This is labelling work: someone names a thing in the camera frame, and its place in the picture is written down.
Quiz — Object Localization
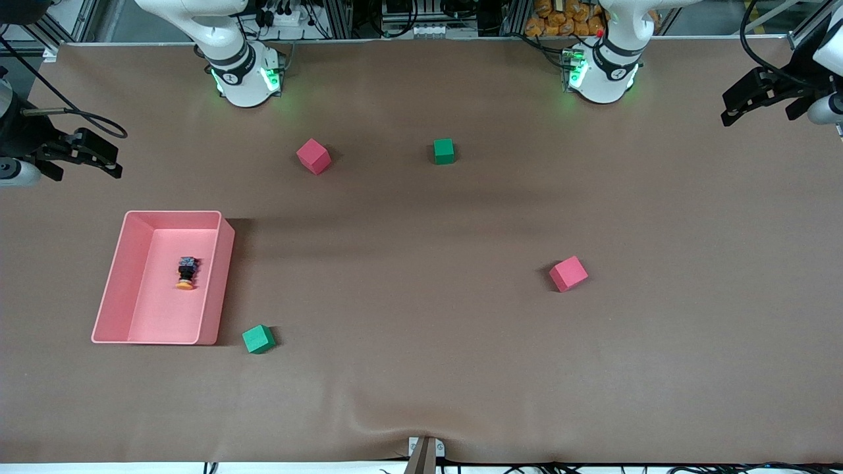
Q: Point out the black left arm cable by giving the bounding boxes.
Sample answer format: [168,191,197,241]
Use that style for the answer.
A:
[739,0,821,90]

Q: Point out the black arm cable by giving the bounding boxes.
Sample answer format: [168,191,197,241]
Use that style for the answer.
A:
[0,36,128,139]
[739,0,821,90]

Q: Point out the brown table mat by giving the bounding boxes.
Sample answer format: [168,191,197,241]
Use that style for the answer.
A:
[0,36,843,465]

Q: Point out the bag of orange items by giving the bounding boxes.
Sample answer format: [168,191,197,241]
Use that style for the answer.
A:
[525,0,607,38]

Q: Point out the aluminium corner frame profile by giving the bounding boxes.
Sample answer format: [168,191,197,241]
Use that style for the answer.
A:
[23,12,67,63]
[787,0,832,50]

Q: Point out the orange black push button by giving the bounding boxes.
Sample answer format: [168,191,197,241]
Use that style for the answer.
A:
[176,255,200,291]

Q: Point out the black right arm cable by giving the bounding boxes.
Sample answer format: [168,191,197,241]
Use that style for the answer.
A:
[0,36,128,139]

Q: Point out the pink foam cube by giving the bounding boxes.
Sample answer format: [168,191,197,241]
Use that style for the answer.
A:
[296,138,332,176]
[549,255,589,293]

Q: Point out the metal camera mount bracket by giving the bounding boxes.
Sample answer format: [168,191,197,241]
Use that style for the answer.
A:
[407,436,446,474]

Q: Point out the white power strip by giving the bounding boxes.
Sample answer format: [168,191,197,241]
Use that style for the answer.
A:
[262,5,310,28]

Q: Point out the pink plastic tray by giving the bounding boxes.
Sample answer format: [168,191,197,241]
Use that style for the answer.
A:
[91,210,236,346]

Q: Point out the aluminium frame post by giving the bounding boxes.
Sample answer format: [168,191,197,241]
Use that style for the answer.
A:
[321,0,354,40]
[502,0,528,37]

